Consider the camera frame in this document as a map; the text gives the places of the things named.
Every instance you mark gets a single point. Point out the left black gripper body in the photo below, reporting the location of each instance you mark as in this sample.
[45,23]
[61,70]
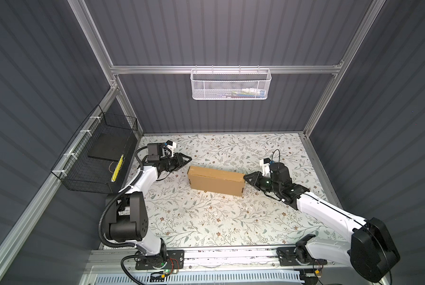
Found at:
[169,164]

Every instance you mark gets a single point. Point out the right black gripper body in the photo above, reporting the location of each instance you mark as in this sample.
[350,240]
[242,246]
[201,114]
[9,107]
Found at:
[267,185]

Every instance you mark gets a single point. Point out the brown cardboard box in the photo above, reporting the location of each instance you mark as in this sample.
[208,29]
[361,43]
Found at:
[216,181]

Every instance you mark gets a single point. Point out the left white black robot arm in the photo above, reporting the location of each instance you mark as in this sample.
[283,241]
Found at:
[124,221]

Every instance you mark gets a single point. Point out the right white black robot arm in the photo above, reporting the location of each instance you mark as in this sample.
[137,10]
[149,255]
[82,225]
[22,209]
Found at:
[368,247]

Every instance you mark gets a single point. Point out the black foam pad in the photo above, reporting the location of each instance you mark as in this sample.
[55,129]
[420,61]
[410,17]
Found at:
[109,147]

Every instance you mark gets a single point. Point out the yellow marker pen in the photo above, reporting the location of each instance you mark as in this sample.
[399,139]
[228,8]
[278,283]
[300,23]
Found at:
[117,169]

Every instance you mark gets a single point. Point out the pens in white basket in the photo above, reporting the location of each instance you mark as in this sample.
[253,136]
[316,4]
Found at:
[250,93]

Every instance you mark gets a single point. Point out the black wire basket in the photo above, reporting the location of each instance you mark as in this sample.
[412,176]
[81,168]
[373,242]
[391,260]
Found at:
[78,172]

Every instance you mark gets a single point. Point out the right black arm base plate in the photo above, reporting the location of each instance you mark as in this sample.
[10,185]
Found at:
[290,256]

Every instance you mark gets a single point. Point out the white wire mesh basket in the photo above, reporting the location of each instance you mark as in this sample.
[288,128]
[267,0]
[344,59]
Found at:
[207,84]

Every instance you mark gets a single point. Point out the aluminium mounting rail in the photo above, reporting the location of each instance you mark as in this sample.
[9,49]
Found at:
[259,257]

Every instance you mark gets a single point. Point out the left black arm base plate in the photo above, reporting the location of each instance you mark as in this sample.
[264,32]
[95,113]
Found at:
[166,260]

